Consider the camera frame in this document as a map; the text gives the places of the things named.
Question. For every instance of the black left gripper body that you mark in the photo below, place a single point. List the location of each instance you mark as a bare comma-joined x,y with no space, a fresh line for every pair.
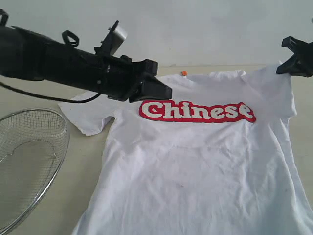
121,75

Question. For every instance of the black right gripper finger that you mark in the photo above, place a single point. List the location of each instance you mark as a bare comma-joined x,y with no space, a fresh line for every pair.
297,46
297,65

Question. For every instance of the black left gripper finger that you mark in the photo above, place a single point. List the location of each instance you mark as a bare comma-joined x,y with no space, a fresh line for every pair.
150,88

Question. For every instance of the white t-shirt red logo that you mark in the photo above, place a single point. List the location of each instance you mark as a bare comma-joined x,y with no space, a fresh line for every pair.
215,159

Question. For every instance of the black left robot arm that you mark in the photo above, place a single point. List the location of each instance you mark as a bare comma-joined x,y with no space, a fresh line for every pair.
27,55

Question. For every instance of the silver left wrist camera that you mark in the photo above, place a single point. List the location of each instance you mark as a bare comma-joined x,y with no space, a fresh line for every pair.
113,40

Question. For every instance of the oval wire mesh basket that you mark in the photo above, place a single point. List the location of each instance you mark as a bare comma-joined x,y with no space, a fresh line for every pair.
33,146

